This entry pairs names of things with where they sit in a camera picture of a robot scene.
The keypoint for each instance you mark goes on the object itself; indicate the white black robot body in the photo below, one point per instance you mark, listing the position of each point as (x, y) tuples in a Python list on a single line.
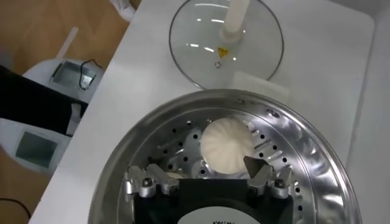
[(30, 103)]

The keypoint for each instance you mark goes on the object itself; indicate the stainless steel steamer basket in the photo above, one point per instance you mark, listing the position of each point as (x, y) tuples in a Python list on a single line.
[(304, 146)]

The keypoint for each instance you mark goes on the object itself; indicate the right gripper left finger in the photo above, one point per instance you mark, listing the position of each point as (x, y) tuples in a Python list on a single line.
[(146, 184)]

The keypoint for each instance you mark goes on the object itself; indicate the white steamed baozi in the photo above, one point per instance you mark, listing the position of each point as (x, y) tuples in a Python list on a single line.
[(225, 143)]

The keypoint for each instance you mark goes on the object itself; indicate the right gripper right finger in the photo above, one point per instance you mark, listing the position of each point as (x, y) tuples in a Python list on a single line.
[(262, 176)]

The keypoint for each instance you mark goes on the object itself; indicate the white table leg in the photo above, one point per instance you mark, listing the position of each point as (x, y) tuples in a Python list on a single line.
[(67, 42)]

